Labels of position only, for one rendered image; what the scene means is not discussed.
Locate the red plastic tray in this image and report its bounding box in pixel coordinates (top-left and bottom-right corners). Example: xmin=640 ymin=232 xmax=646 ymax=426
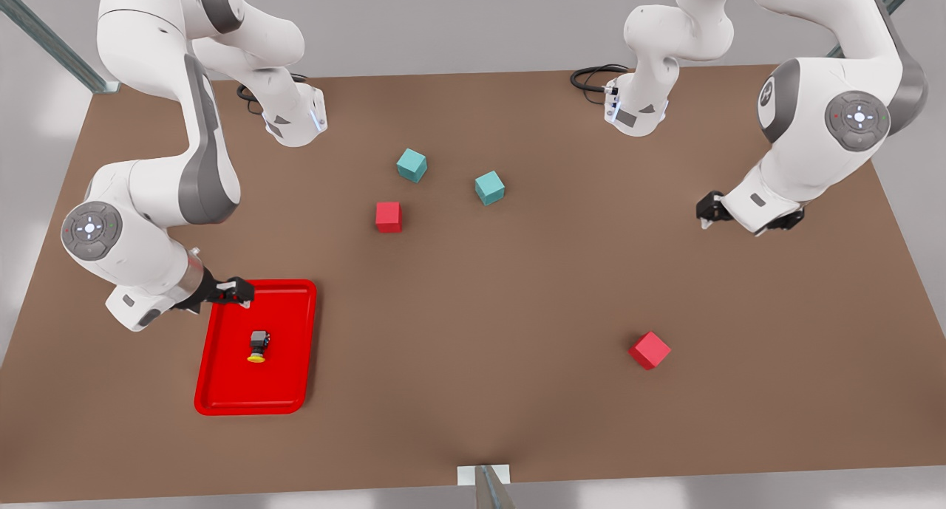
xmin=194 ymin=279 xmax=318 ymax=416

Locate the teal cube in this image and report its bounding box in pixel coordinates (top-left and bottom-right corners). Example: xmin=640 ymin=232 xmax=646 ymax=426
xmin=396 ymin=148 xmax=428 ymax=184
xmin=474 ymin=171 xmax=506 ymax=206

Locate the black cable loop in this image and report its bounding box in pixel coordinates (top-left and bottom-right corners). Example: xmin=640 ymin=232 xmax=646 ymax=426
xmin=570 ymin=64 xmax=633 ymax=105
xmin=236 ymin=73 xmax=308 ymax=116

